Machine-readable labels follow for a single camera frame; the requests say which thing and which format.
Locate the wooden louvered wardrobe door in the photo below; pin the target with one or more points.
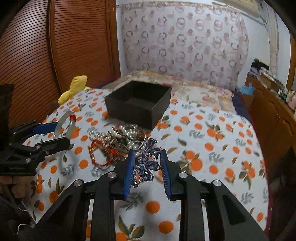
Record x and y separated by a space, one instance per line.
45 44

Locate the circle pattern sheer curtain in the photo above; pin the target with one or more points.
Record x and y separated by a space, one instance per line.
200 42

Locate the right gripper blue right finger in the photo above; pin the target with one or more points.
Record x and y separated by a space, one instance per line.
165 173

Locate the purple rhinestone hair comb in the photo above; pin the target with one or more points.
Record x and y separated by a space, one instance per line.
133 137

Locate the yellow plush toy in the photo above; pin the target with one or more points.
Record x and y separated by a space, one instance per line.
78 84

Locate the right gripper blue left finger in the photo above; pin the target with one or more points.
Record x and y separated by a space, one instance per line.
130 163

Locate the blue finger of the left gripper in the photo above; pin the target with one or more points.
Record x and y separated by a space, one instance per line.
54 146
45 128

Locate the wooden side cabinet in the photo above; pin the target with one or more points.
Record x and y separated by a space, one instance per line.
273 122

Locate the blue tissue bag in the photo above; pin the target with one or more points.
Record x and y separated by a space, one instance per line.
246 90

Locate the floral quilt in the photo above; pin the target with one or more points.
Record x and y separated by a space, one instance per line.
195 92

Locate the orange print bed sheet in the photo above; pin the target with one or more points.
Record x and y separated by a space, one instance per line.
207 143

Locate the black jewelry box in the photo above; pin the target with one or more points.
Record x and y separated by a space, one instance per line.
139 103

